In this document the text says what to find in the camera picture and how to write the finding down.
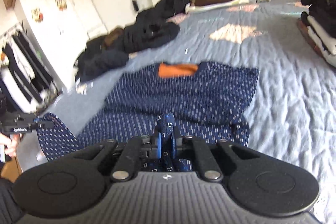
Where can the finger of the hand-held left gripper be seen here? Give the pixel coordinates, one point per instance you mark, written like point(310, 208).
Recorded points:
point(44, 124)

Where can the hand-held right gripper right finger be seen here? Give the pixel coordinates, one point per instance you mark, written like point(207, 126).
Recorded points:
point(173, 146)

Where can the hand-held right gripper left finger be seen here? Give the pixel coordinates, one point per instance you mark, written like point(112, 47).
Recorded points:
point(157, 145)

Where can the navy patterned pajama top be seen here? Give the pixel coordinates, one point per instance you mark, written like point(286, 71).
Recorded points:
point(197, 98)

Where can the stack of folded mixed clothes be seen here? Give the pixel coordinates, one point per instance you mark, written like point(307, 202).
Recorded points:
point(323, 29)

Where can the person's left hand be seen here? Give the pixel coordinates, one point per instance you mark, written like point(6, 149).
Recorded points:
point(12, 145)

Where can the person's dark clothing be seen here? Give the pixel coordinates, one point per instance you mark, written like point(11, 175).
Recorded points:
point(8, 203)

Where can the dark navy garment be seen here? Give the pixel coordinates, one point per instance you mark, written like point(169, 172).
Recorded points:
point(105, 64)

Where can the black jacket with logo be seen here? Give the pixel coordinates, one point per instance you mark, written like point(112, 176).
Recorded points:
point(89, 50)

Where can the white wardrobe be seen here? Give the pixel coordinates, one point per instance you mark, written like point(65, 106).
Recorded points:
point(73, 24)

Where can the colourful door sticker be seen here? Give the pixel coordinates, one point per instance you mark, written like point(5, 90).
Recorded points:
point(37, 15)
point(60, 2)

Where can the brown coat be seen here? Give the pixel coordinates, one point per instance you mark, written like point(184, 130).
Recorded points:
point(113, 37)

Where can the grey-blue printed quilt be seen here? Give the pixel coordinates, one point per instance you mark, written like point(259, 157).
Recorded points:
point(288, 108)

